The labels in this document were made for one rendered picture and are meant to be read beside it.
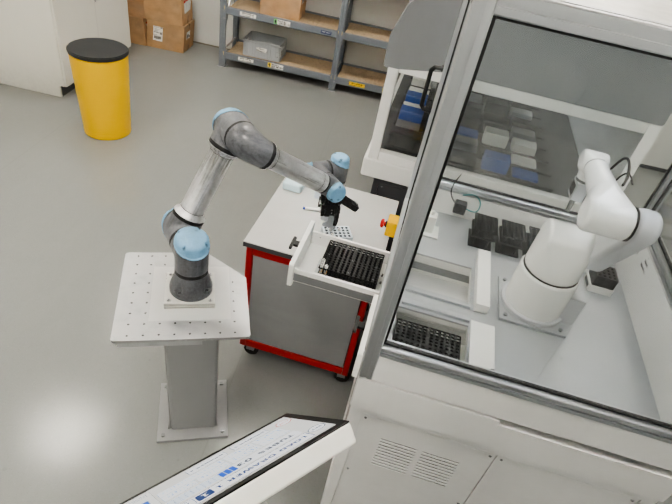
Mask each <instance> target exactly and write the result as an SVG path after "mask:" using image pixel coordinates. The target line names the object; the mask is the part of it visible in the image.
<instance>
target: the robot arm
mask: <svg viewBox="0 0 672 504"><path fill-rule="evenodd" d="M212 127H213V132H212V134H211V136H210V138H209V144H210V149H209V151H208V152H207V154H206V156H205V158H204V160H203V162H202V164H201V166H200V168H199V170H198V172H197V174H196V176H195V178H194V179H193V181H192V183H191V185H190V187H189V189H188V191H187V193H186V195H185V197H184V199H183V201H182V203H180V204H176V205H175V206H174V208H172V209H171V210H168V211H167V212H166V213H165V214H164V216H163V218H162V222H161V225H162V231H163V234H164V235H165V237H166V239H167V241H168V243H169V245H170V248H171V250H172V252H173V254H174V273H173V275H172V278H171V280H170V283H169V290H170V293H171V295H172V296H173V297H175V298H176V299H178V300H180V301H184V302H197V301H201V300H204V299H205V298H207V297H208V296H209V295H210V294H211V293H212V289H213V283H212V279H211V277H210V274H209V272H208V268H209V250H210V242H209V237H208V235H207V234H206V232H205V231H203V230H202V229H201V227H202V225H203V223H204V221H205V218H204V215H203V214H204V212H205V210H206V209H207V207H208V205H209V203H210V201H211V199H212V197H213V196H214V194H215V192H216V190H217V188H218V186H219V184H220V183H221V181H222V179H223V177H224V175H225V173H226V172H227V170H228V168H229V166H230V164H231V162H232V160H233V159H235V158H239V159H241V160H243V161H245V162H247V163H249V164H251V165H254V166H256V167H258V168H260V169H263V170H265V169H270V170H272V171H274V172H276V173H278V174H280V175H282V176H284V177H286V178H288V179H291V180H293V181H295V182H297V183H299V184H301V185H303V186H305V187H307V188H310V189H312V190H314V191H316V192H318V193H320V194H321V196H319V202H320V201H321V204H319V202H318V207H320V208H321V209H320V216H321V218H320V219H321V220H323V221H325V222H323V223H322V225H323V226H325V227H329V228H330V232H331V231H332V230H333V229H334V228H335V227H336V225H337V223H338V219H339V214H340V209H341V206H340V205H341V204H343V205H344V206H346V207H347V208H349V209H351V210H352V211H354V212H356V211H357V210H358V209H359V206H358V203H357V202H355V201H353V200H352V199H350V198H349V197H347V196H346V188H345V183H346V178H347V173H348V169H349V163H350V158H349V156H348V155H346V154H345V153H341V152H336V153H334V154H332V156H331V160H325V161H317V162H310V163H305V162H303V161H301V160H299V159H298V158H296V157H294V156H292V155H290V154H288V153H286V152H284V151H282V150H280V149H278V148H277V146H276V144H275V143H274V142H272V141H270V140H268V139H267V138H266V137H265V136H264V135H263V134H262V133H261V132H260V131H259V130H258V129H257V128H256V127H255V126H254V125H253V123H252V122H251V121H250V120H249V119H248V117H247V115H246V114H244V113H243V112H242V111H240V110H239V109H237V108H232V107H229V108H225V109H222V110H220V111H219V112H217V113H216V115H215V116H214V118H213V121H212ZM200 229H201V230H200Z"/></svg>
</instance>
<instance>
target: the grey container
mask: <svg viewBox="0 0 672 504"><path fill-rule="evenodd" d="M248 38H249V39H248ZM243 39H244V40H243V41H244V42H243V54H244V55H247V56H251V57H256V58H260V59H265V60H269V61H274V62H280V61H281V59H282V58H283V57H284V55H285V54H286V46H287V38H284V37H279V36H275V35H270V34H266V33H261V32H257V31H250V32H249V33H248V34H247V35H246V36H245V37H244V38H243Z"/></svg>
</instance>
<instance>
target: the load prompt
mask: <svg viewBox="0 0 672 504"><path fill-rule="evenodd" d="M314 435H316V434H310V433H303V434H301V435H300V436H298V437H296V438H294V439H293V440H291V441H289V442H287V443H286V444H284V445H282V446H281V447H279V448H277V449H275V450H274V451H272V452H270V453H268V454H267V455H265V456H263V457H261V458H260V459H258V460H256V461H255V462H253V463H251V464H249V465H248V466H246V467H244V468H242V469H241V470H239V471H237V472H236V473H234V474H232V475H230V476H229V477H227V478H225V479H223V480H222V481H220V482H218V483H217V484H215V485H213V486H211V487H210V488H208V489H206V490H204V491H203V492H201V493H199V494H197V495H196V496H194V497H192V498H191V499H189V500H187V501H185V502H184V503H182V504H199V503H201V502H202V501H204V500H206V499H208V498H209V497H211V496H213V495H214V494H216V493H218V492H219V491H221V490H223V489H224V488H226V487H228V486H230V485H231V484H233V483H235V482H236V481H238V480H240V479H241V478H243V477H245V476H247V475H248V474H250V473H252V472H253V471H255V470H257V469H258V468H260V467H262V466H264V465H265V464H267V463H269V462H270V461H272V460H274V459H275V458H277V457H279V456H281V455H282V454H284V453H286V452H287V451H289V450H291V449H292V448H294V447H296V446H297V445H299V444H301V443H303V442H304V441H306V440H308V439H309V438H311V437H313V436H314Z"/></svg>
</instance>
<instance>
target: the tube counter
mask: <svg viewBox="0 0 672 504"><path fill-rule="evenodd" d="M255 459H257V458H254V457H250V456H248V457H246V458H245V459H243V460H241V461H239V462H238V463H236V464H234V465H232V466H231V467H229V468H227V469H225V470H223V471H222V472H220V473H218V474H216V475H215V476H213V477H211V478H209V479H208V480H206V481H204V482H202V483H201V484H199V485H197V486H195V487H194V488H192V489H190V490H188V491H186V492H185V493H183V494H181V495H179V496H178V497H176V498H174V499H172V500H171V501H169V502H167V503H165V504H179V503H180V502H182V501H184V500H186V499H187V498H189V497H191V496H193V495H194V494H196V493H198V492H200V491H201V490H203V489H205V488H207V487H208V486H210V485H212V484H213V483H215V482H217V481H219V480H220V479H222V478H224V477H226V476H227V475H229V474H231V473H233V472H234V471H236V470H238V469H240V468H241V467H243V466H245V465H246V464H248V463H250V462H252V461H253V460H255Z"/></svg>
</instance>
